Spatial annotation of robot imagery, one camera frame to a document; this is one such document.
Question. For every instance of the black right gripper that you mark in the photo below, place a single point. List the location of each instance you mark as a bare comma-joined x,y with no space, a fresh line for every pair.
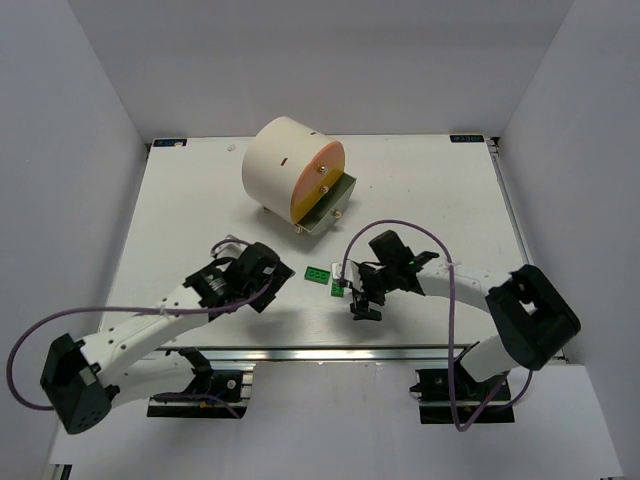
372,290

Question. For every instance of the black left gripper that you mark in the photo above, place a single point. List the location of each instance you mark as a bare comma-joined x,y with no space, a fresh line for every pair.
276,282

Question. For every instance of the green square lego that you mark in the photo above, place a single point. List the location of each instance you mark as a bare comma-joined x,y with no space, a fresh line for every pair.
337,289

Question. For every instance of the green long lego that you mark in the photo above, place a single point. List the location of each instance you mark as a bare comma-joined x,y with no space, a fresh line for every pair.
317,275

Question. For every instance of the yellow drawer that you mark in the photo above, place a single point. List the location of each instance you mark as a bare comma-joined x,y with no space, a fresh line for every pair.
312,195

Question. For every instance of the cream round drawer cabinet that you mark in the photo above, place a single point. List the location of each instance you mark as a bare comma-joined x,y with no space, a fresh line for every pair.
275,159

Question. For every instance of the orange top drawer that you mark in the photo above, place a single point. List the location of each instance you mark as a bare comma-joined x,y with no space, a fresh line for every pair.
323,170

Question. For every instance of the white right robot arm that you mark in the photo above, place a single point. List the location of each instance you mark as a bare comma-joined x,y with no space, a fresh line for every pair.
532,319

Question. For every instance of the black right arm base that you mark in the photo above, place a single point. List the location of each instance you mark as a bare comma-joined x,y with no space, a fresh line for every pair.
432,393

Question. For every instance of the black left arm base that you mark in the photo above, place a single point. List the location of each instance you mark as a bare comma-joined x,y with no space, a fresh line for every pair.
212,393

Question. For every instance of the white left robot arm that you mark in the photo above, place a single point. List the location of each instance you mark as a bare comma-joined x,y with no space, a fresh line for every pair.
85,379

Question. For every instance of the blue label sticker left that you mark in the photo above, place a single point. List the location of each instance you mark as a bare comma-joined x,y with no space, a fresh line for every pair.
169,142

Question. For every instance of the blue label sticker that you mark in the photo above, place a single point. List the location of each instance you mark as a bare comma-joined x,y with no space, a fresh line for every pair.
169,142
466,138

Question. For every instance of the blue label sticker right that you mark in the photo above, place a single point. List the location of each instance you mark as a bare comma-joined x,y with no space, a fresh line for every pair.
466,138

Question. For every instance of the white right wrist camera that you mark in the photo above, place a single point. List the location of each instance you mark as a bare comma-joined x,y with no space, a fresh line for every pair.
346,274

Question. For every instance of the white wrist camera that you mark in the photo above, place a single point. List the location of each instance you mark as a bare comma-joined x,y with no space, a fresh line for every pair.
346,274
229,240

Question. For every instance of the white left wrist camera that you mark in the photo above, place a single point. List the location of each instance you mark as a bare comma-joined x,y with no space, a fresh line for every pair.
229,240

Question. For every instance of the aluminium front rail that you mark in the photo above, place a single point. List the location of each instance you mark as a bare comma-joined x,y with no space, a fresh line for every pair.
308,354

